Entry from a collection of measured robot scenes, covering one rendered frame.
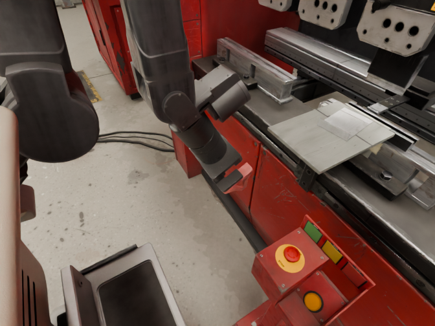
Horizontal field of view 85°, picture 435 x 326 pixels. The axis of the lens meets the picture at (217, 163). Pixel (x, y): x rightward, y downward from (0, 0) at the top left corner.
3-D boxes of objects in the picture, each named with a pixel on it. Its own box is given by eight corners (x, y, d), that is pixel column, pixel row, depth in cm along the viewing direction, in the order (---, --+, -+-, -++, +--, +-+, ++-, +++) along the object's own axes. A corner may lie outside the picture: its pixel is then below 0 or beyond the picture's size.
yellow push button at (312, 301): (302, 298, 61) (300, 299, 59) (313, 289, 61) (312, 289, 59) (313, 313, 59) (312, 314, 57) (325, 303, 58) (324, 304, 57)
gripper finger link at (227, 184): (242, 163, 52) (227, 140, 45) (263, 185, 48) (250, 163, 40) (219, 183, 52) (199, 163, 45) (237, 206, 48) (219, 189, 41)
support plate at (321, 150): (267, 130, 63) (267, 127, 62) (336, 103, 72) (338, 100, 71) (318, 174, 52) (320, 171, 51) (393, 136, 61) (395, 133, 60)
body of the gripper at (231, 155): (215, 130, 49) (199, 107, 43) (245, 160, 43) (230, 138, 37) (191, 151, 49) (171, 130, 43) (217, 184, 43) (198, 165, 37)
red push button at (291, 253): (278, 256, 61) (280, 249, 59) (289, 248, 63) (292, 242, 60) (289, 270, 59) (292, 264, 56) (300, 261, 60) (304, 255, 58)
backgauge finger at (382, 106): (352, 105, 72) (358, 90, 68) (404, 85, 81) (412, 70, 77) (389, 126, 65) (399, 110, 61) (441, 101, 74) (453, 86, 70)
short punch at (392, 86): (363, 79, 63) (380, 41, 56) (368, 78, 64) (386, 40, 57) (399, 97, 57) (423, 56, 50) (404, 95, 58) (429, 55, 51)
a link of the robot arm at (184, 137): (158, 114, 37) (173, 134, 33) (193, 85, 37) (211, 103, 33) (181, 138, 42) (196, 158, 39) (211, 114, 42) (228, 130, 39)
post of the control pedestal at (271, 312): (257, 325, 106) (280, 284, 67) (267, 318, 108) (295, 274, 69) (265, 338, 102) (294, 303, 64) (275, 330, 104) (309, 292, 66)
